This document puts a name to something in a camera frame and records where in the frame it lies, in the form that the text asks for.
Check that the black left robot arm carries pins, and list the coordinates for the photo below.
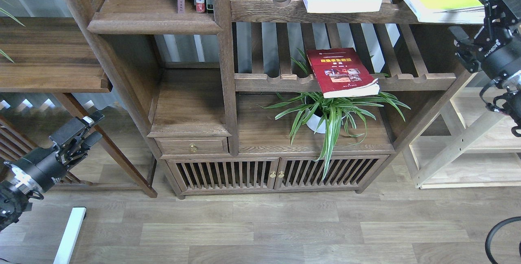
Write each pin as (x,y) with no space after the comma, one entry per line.
(13,201)

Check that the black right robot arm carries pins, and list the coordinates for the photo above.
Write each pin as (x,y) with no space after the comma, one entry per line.
(508,103)

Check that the light wooden shelf rack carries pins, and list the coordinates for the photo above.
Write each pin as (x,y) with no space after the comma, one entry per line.
(478,151)

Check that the white metal post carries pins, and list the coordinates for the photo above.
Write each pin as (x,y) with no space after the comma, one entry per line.
(70,235)

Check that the green spider plant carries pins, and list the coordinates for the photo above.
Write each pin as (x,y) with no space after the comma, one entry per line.
(340,116)

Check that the red cover book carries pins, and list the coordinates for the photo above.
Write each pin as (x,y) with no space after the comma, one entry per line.
(340,73)

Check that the brass drawer knob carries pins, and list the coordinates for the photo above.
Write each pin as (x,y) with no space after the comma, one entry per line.
(193,148)

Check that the dark wooden bookshelf cabinet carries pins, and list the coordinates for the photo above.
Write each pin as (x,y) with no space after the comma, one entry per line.
(207,79)

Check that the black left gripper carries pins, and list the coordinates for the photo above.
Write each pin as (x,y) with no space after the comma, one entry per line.
(42,168)

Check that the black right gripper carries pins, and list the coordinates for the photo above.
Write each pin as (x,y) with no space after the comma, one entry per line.
(496,47)

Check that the white plant pot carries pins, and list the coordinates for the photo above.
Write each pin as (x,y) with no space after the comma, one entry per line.
(314,121)

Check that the dark wooden side table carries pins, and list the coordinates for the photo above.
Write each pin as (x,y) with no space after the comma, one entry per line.
(51,55)

